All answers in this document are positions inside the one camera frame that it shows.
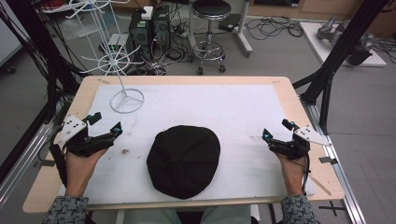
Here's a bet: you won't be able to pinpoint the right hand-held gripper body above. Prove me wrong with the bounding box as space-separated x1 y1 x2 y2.
270 125 332 161

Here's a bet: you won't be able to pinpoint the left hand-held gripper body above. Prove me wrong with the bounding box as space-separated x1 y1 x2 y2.
50 115 116 158

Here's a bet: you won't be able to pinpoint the person's right hand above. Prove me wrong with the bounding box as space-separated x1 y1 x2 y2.
276 153 308 197

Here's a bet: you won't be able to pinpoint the person's left hand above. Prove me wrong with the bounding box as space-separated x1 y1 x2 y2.
64 147 110 198

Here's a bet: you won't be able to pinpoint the thin wooden stick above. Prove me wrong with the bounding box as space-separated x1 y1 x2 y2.
309 175 332 197

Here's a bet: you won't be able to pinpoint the person's right patterned sleeve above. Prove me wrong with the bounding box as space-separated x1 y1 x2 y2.
279 194 321 224

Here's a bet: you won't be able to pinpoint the person's patterned sleeve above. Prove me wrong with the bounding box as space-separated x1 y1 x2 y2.
279 194 321 224
41 194 90 224

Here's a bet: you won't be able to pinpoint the person's left patterned sleeve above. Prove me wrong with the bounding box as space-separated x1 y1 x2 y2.
41 194 90 224

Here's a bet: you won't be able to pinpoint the white foam mat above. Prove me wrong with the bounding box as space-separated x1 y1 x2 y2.
58 83 317 206

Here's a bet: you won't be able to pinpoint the black cloth hat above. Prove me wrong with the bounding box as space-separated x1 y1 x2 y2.
146 124 221 201

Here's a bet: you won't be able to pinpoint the small grey network box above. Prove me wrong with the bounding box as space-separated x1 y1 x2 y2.
106 33 130 54

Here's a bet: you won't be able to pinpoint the white floor board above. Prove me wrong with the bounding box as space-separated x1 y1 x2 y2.
299 21 388 68

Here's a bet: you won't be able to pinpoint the black computer tower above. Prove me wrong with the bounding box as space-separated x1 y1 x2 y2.
128 8 154 62
151 5 172 52

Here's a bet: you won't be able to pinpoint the white desk leg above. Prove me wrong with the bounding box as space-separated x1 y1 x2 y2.
234 0 255 58

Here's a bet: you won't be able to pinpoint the person's legs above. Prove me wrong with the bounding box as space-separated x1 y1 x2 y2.
122 205 252 224

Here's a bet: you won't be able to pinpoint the flat black box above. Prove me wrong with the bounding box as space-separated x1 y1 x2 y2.
218 13 243 33

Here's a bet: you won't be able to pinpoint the black round stool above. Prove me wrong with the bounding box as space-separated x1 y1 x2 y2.
188 0 233 76

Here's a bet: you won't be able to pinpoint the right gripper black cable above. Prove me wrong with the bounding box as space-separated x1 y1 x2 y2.
299 153 313 196

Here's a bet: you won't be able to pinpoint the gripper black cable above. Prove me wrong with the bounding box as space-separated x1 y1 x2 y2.
36 133 69 189
299 153 313 196

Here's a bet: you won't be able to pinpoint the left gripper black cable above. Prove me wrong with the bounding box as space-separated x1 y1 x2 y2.
36 133 69 189

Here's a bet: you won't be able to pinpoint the aluminium rail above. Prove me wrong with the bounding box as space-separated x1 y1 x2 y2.
300 94 368 224
0 102 71 208

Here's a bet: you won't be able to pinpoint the white wire hat stand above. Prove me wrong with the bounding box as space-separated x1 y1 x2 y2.
64 0 146 115

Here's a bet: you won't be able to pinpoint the black metal frame post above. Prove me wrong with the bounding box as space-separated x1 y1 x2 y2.
292 0 391 135
0 0 80 185

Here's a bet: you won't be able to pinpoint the black floor cables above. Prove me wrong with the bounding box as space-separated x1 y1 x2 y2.
245 15 304 41

